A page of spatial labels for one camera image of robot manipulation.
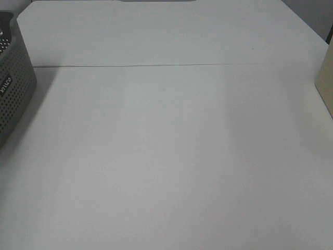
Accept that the grey perforated plastic basket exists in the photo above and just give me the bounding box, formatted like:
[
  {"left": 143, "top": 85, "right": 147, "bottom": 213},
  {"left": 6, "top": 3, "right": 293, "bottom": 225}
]
[{"left": 1, "top": 10, "right": 37, "bottom": 147}]

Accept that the beige box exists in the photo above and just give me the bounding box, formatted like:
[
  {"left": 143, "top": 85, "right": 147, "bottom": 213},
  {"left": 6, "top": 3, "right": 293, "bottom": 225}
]
[{"left": 315, "top": 41, "right": 333, "bottom": 117}]

